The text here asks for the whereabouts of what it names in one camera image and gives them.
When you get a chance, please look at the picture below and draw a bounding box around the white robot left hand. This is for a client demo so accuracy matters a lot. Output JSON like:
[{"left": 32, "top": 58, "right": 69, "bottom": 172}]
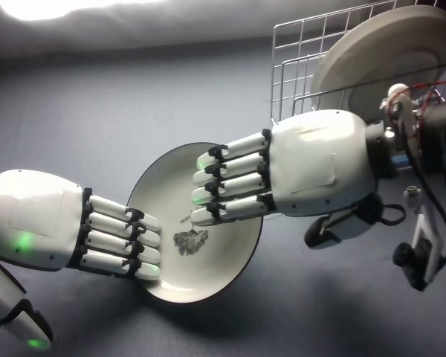
[{"left": 0, "top": 169, "right": 163, "bottom": 353}]

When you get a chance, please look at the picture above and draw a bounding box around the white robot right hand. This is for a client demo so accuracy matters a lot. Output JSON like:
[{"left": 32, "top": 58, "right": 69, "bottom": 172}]
[{"left": 191, "top": 109, "right": 384, "bottom": 248}]

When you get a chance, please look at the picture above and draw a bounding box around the white plate with leaf print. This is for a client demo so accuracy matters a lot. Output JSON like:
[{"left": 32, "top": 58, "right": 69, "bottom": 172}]
[
  {"left": 310, "top": 5, "right": 446, "bottom": 127},
  {"left": 126, "top": 142, "right": 264, "bottom": 304}
]

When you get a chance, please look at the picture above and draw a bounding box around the chrome wire plate rack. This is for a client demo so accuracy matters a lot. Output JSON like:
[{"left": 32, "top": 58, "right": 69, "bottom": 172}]
[{"left": 271, "top": 0, "right": 446, "bottom": 127}]

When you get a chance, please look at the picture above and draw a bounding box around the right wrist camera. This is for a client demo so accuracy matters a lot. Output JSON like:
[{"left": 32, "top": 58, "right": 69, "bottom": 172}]
[{"left": 393, "top": 184, "right": 446, "bottom": 293}]

